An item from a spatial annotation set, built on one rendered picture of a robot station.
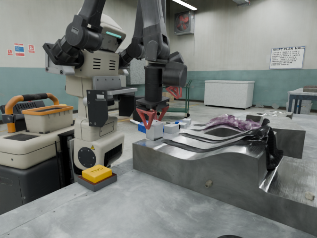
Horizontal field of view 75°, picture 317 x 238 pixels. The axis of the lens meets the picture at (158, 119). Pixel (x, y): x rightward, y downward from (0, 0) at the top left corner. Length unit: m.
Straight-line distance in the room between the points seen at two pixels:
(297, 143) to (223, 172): 0.45
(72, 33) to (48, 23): 5.68
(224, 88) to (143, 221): 7.13
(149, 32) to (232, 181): 0.46
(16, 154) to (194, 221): 0.84
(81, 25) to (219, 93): 6.98
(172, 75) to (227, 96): 6.90
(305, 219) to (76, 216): 0.47
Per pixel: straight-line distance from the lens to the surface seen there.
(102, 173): 0.62
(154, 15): 0.66
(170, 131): 0.78
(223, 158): 0.52
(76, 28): 0.79
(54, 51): 0.87
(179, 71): 0.60
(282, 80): 7.90
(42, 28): 6.37
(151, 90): 0.64
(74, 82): 1.04
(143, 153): 0.66
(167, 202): 0.54
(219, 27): 8.73
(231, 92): 7.41
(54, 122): 1.23
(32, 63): 6.16
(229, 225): 0.50
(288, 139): 0.91
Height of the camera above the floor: 1.10
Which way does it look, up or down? 12 degrees down
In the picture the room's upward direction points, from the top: straight up
